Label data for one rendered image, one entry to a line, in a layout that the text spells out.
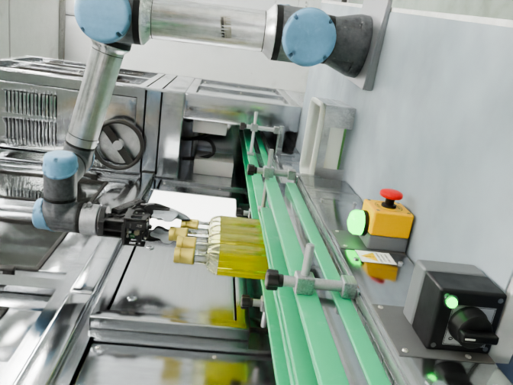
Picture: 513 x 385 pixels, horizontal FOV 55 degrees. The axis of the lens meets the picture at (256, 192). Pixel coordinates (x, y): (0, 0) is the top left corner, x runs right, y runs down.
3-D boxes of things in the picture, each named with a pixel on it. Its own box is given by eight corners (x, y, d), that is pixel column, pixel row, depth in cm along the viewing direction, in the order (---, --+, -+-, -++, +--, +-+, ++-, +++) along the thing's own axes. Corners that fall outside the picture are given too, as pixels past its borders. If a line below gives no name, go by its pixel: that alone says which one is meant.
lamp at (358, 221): (359, 230, 90) (343, 228, 89) (364, 206, 88) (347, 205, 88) (366, 240, 85) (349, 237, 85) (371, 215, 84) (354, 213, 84)
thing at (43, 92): (188, 144, 280) (25, 124, 271) (195, 77, 269) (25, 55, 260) (177, 179, 214) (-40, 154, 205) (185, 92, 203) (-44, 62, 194)
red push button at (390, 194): (373, 203, 88) (377, 186, 87) (395, 205, 89) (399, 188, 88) (380, 211, 84) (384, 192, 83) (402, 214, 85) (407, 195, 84)
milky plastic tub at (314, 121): (326, 173, 150) (298, 169, 149) (340, 99, 143) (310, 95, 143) (338, 190, 133) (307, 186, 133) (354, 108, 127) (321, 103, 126)
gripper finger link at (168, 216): (188, 228, 119) (150, 229, 118) (190, 218, 124) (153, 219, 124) (188, 215, 118) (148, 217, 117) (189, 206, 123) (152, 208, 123)
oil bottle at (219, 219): (288, 241, 131) (207, 233, 129) (291, 221, 129) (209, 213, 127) (290, 250, 125) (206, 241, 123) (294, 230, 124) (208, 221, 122)
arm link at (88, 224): (86, 225, 125) (87, 195, 122) (105, 228, 125) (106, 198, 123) (78, 239, 118) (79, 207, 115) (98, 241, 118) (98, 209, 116)
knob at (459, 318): (479, 341, 58) (495, 360, 54) (443, 338, 57) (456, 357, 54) (490, 308, 56) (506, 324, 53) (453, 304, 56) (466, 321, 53)
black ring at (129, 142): (143, 170, 211) (92, 164, 209) (147, 121, 205) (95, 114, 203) (142, 173, 207) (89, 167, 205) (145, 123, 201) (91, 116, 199)
